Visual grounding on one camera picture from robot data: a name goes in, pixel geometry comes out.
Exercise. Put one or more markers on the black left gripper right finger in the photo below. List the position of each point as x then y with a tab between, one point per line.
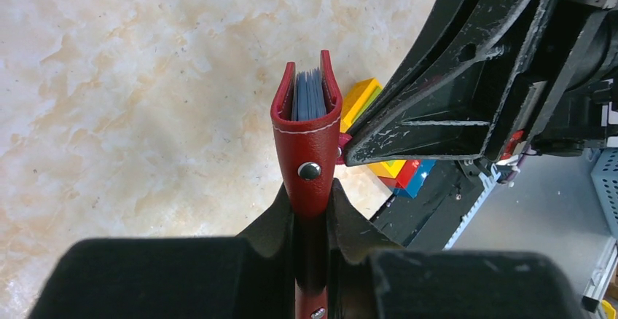
371	276

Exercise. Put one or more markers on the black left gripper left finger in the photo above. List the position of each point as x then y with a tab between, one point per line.
245	276

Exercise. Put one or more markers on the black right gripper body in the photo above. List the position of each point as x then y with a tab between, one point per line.
554	106

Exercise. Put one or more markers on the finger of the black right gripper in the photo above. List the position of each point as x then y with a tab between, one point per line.
443	23
451	111

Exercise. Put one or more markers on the red leather card holder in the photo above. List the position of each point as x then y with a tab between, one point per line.
305	113

